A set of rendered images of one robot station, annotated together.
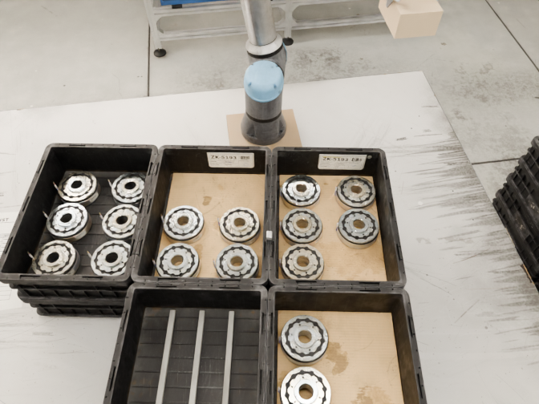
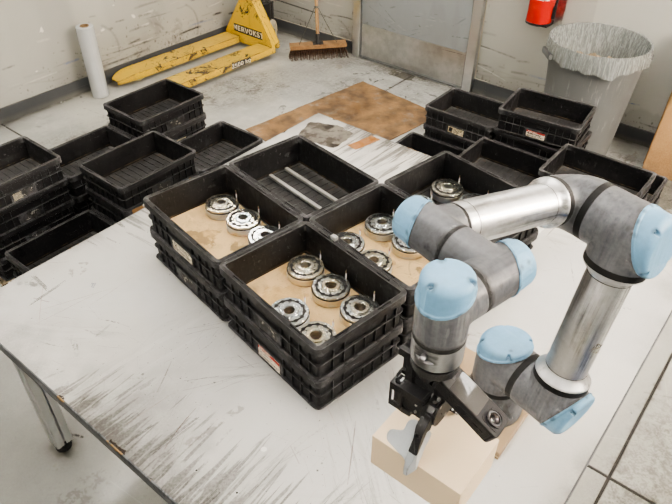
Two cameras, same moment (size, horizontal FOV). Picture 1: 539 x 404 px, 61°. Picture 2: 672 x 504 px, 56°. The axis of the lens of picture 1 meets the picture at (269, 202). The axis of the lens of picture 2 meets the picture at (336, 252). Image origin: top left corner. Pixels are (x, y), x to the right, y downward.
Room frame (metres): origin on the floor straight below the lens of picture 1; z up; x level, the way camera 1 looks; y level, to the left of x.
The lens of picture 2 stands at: (1.51, -0.92, 1.98)
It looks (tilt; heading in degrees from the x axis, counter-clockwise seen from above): 39 degrees down; 137
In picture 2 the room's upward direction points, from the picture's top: 1 degrees clockwise
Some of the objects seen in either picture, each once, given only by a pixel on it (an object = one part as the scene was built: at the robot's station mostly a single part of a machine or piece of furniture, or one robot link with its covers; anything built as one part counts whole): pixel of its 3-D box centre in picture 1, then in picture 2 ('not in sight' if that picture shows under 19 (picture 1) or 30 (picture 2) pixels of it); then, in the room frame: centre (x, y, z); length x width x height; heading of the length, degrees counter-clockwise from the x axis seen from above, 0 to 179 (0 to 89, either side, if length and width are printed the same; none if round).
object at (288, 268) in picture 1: (302, 262); (305, 266); (0.51, -0.08, 0.86); 0.10 x 0.10 x 0.01
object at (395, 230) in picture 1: (332, 212); (311, 281); (0.61, -0.15, 0.92); 0.40 x 0.30 x 0.02; 179
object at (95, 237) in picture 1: (91, 219); (461, 208); (0.63, 0.45, 0.87); 0.40 x 0.30 x 0.11; 179
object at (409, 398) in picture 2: not in sight; (427, 380); (1.17, -0.40, 1.24); 0.09 x 0.08 x 0.12; 8
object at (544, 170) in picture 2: not in sight; (583, 215); (0.63, 1.42, 0.37); 0.40 x 0.30 x 0.45; 8
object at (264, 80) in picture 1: (264, 88); (504, 359); (1.09, 0.02, 0.89); 0.13 x 0.12 x 0.14; 175
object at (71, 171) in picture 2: not in sight; (97, 180); (-1.14, 0.00, 0.31); 0.40 x 0.30 x 0.34; 98
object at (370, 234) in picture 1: (358, 225); (288, 311); (0.61, -0.23, 0.86); 0.10 x 0.10 x 0.01
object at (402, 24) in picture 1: (409, 9); (433, 451); (1.20, -0.40, 1.09); 0.16 x 0.12 x 0.07; 8
